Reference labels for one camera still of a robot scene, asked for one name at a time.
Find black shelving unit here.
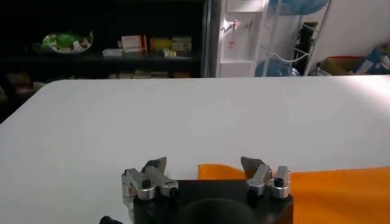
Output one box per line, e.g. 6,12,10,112
0,0,211,82

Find yellow green box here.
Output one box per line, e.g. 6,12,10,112
149,37,173,52

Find stacked beige boxes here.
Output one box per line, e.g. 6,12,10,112
172,35,193,52

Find orange t-shirt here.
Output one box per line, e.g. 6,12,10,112
197,163,390,224

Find blue capped water jug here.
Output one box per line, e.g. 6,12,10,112
269,0,332,16

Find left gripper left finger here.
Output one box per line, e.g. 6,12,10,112
121,156,180,214

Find flat white box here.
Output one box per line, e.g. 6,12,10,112
102,48,124,57

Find white red striped box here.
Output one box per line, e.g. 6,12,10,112
121,35,148,54

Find white metal jug rack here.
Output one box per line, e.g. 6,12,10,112
261,0,333,77

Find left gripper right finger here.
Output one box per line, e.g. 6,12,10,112
240,156,292,200

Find white water dispenser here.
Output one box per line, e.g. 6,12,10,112
216,0,269,79

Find empty blue water jug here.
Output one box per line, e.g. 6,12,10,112
254,57,301,78

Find bowl of green packets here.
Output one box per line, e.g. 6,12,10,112
32,29,94,55

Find open brown cardboard box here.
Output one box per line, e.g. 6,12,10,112
319,55,366,76

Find blue white bag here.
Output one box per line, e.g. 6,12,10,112
353,47,390,75

